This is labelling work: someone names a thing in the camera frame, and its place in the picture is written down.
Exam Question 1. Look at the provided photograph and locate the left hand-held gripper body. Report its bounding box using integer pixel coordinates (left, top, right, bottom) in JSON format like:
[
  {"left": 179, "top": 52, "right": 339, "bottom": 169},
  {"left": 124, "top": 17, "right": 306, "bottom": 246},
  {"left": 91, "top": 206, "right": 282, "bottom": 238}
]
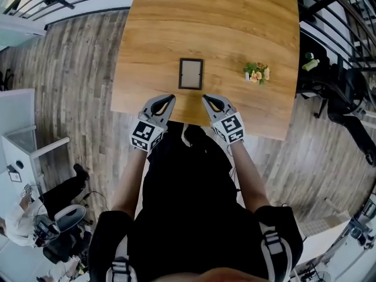
[{"left": 129, "top": 115, "right": 169, "bottom": 153}]

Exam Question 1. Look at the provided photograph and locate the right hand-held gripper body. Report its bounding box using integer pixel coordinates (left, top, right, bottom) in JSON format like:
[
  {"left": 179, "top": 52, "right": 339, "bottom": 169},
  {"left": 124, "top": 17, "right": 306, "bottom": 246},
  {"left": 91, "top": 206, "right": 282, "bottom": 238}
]
[{"left": 210, "top": 109, "right": 245, "bottom": 145}]

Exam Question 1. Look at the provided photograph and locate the black picture frame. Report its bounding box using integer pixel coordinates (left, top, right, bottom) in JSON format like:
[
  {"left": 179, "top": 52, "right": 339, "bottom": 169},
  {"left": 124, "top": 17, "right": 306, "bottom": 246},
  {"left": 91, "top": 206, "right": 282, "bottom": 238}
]
[{"left": 177, "top": 58, "right": 204, "bottom": 91}]

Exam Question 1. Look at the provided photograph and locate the person's right forearm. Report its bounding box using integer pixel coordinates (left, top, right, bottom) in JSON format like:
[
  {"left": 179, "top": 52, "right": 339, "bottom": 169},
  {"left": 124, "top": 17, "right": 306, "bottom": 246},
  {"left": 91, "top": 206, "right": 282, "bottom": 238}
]
[{"left": 230, "top": 139, "right": 271, "bottom": 210}]

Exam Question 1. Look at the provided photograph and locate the person's left forearm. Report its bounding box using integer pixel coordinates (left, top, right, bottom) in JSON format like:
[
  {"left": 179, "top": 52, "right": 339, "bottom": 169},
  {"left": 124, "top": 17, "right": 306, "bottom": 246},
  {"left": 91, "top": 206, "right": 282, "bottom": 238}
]
[{"left": 110, "top": 148, "right": 147, "bottom": 220}]

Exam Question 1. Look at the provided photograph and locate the potted orange flower plant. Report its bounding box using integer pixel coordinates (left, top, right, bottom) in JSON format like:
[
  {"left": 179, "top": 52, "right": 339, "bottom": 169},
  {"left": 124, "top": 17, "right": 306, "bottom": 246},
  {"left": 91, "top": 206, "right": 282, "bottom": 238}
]
[{"left": 243, "top": 62, "right": 271, "bottom": 86}]

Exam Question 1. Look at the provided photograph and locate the person's black clothing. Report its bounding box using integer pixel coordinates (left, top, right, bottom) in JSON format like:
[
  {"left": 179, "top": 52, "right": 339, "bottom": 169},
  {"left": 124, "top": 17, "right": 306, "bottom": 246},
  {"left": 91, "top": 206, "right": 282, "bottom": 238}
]
[{"left": 88, "top": 122, "right": 304, "bottom": 282}]

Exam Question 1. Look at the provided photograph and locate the black office chair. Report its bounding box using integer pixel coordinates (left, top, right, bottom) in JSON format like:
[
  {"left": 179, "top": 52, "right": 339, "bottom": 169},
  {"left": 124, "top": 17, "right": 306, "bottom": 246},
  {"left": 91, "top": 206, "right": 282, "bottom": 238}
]
[
  {"left": 327, "top": 68, "right": 376, "bottom": 166},
  {"left": 296, "top": 32, "right": 347, "bottom": 120}
]

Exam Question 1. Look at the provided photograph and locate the green bottle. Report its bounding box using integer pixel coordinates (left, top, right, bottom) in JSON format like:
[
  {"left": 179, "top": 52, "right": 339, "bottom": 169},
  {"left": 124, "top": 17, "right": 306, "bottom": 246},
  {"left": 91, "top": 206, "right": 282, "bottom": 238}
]
[{"left": 301, "top": 58, "right": 320, "bottom": 72}]

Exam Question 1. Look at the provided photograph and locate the grey office chair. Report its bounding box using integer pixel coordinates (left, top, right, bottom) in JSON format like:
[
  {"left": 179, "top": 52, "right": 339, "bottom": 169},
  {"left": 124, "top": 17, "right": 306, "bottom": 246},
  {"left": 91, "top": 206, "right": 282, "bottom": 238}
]
[{"left": 42, "top": 203, "right": 88, "bottom": 264}]

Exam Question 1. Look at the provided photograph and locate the black metal railing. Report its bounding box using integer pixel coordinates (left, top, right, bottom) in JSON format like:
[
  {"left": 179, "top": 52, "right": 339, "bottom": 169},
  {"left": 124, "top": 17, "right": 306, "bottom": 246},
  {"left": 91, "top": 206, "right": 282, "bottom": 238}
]
[
  {"left": 2, "top": 0, "right": 140, "bottom": 22},
  {"left": 299, "top": 0, "right": 376, "bottom": 70}
]

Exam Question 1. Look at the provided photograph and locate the small framed card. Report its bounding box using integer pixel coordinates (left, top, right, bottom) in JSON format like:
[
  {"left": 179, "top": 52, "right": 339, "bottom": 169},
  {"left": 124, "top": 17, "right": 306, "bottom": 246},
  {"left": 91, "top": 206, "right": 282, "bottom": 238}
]
[{"left": 7, "top": 164, "right": 23, "bottom": 183}]

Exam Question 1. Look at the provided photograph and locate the white desk with white legs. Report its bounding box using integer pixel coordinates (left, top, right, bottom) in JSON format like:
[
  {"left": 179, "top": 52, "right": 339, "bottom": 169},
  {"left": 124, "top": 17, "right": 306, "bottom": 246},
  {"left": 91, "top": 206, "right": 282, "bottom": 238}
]
[{"left": 299, "top": 213, "right": 353, "bottom": 268}]

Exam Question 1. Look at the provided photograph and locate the person's right grey shoulder strap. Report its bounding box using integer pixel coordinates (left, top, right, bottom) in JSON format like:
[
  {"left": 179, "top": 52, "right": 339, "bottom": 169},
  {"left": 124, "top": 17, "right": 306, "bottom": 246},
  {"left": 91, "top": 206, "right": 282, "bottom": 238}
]
[{"left": 258, "top": 220, "right": 293, "bottom": 282}]

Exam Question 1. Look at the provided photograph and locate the person's grey shoulder strap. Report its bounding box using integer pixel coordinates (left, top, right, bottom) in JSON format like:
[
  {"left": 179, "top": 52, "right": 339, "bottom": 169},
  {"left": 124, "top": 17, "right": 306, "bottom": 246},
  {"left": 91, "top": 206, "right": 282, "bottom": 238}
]
[
  {"left": 258, "top": 220, "right": 293, "bottom": 282},
  {"left": 105, "top": 235, "right": 139, "bottom": 282}
]

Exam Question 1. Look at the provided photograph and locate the person's left grey shoulder strap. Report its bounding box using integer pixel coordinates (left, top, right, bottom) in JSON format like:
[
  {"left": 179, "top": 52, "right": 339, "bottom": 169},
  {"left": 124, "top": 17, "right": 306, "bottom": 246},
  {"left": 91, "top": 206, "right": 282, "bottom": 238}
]
[{"left": 105, "top": 235, "right": 139, "bottom": 282}]

